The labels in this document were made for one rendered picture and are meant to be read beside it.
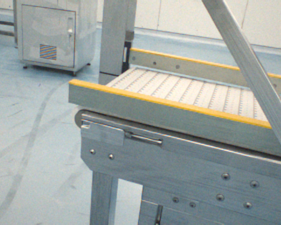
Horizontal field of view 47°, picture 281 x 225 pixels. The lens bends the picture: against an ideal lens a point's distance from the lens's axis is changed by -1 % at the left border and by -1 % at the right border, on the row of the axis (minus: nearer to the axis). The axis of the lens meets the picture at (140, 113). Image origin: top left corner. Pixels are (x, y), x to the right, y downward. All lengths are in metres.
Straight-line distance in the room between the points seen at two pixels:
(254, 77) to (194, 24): 5.40
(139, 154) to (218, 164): 0.12
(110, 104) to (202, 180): 0.17
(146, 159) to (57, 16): 2.76
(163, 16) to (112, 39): 5.04
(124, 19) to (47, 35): 2.53
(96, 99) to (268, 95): 0.24
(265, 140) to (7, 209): 1.33
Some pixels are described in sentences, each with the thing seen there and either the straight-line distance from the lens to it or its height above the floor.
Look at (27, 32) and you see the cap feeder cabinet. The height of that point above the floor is 0.37.
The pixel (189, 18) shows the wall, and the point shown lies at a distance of 5.76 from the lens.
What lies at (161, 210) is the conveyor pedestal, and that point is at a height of 0.65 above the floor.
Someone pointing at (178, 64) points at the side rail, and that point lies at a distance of 0.71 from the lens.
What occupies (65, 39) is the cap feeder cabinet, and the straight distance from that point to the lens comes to 3.19.
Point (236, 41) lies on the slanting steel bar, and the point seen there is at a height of 0.97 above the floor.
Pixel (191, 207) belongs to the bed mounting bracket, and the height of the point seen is 0.68.
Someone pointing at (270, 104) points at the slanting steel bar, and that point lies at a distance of 0.38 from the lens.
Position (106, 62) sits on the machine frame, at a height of 0.82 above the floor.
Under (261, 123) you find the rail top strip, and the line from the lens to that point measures 0.45.
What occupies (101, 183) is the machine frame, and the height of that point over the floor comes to 0.48.
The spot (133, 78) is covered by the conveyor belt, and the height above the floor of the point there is 0.83.
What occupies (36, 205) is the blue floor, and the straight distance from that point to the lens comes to 1.62.
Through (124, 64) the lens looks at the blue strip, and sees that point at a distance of 0.76.
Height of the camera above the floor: 1.04
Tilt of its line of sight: 24 degrees down
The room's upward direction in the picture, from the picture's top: 7 degrees clockwise
